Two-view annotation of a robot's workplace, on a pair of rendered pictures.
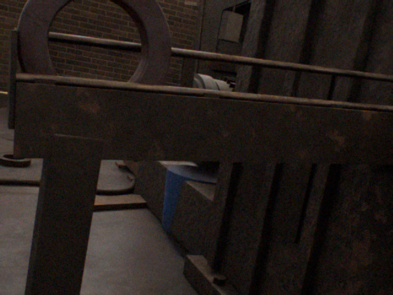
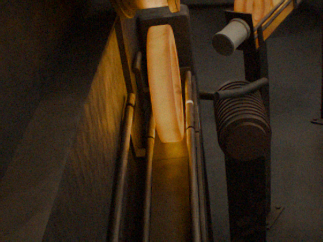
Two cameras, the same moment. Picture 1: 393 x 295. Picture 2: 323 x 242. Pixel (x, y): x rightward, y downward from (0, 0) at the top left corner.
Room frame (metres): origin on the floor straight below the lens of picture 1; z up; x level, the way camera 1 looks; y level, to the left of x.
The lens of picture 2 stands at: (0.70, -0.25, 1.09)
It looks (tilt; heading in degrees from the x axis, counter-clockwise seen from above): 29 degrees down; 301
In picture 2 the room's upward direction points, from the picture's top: 9 degrees counter-clockwise
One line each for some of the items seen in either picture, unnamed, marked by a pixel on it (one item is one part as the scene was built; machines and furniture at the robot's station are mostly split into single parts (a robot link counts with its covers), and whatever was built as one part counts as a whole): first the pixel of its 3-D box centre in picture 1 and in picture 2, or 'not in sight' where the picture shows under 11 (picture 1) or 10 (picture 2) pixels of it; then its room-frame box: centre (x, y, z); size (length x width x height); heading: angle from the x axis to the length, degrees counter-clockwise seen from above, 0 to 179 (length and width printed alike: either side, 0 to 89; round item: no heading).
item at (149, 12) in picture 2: not in sight; (169, 63); (1.16, -1.04, 0.68); 0.11 x 0.08 x 0.24; 26
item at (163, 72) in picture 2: not in sight; (166, 83); (1.05, -0.83, 0.75); 0.18 x 0.03 x 0.18; 115
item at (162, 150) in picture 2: not in sight; (174, 127); (1.06, -0.85, 0.66); 0.19 x 0.07 x 0.01; 116
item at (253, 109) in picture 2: not in sight; (244, 181); (1.06, -1.19, 0.27); 0.22 x 0.13 x 0.53; 116
